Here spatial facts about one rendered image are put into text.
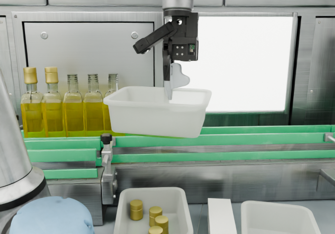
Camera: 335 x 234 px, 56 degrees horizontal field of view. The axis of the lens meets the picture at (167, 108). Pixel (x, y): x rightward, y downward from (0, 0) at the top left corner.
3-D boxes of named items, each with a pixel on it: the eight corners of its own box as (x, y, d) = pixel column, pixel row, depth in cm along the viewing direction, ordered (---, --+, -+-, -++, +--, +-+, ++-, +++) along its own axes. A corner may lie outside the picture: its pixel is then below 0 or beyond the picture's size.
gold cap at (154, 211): (162, 228, 81) (162, 213, 80) (148, 228, 81) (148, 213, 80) (162, 220, 85) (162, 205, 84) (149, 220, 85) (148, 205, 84)
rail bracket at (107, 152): (117, 162, 93) (116, 121, 90) (111, 191, 77) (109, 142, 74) (107, 162, 93) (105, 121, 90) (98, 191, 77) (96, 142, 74)
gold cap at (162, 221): (169, 239, 77) (169, 223, 76) (154, 239, 77) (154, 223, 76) (168, 230, 81) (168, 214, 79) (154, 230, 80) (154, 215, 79)
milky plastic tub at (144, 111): (205, 147, 64) (206, 106, 61) (100, 139, 68) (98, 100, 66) (211, 122, 80) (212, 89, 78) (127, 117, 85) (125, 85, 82)
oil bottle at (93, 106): (107, 155, 100) (104, 88, 94) (105, 162, 94) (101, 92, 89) (89, 156, 99) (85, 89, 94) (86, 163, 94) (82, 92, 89)
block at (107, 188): (118, 187, 93) (117, 165, 91) (115, 204, 84) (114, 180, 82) (106, 187, 93) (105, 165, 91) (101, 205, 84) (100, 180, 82)
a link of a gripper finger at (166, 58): (168, 81, 74) (169, 43, 73) (162, 80, 75) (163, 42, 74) (172, 80, 79) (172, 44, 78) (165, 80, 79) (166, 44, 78)
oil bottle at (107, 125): (126, 154, 100) (124, 88, 95) (124, 162, 95) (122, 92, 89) (108, 155, 100) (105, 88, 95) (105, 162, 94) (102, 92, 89)
